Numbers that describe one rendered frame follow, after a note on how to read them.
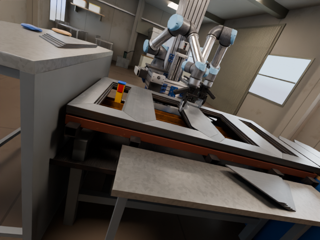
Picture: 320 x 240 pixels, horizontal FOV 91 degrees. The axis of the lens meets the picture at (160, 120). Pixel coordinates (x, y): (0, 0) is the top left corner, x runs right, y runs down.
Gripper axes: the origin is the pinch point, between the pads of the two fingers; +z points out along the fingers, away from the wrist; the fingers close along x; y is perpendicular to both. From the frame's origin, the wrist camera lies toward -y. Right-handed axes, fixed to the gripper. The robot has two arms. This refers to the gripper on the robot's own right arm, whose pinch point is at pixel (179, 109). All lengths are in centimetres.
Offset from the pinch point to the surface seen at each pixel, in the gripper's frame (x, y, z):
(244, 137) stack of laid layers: -13, 50, 3
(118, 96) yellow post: 19, -46, 10
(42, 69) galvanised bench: -51, -66, -16
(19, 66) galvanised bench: -55, -70, -16
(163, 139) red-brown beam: -37.0, -14.8, 6.6
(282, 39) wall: 324, 300, -163
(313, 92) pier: 166, 297, -59
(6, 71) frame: -54, -73, -13
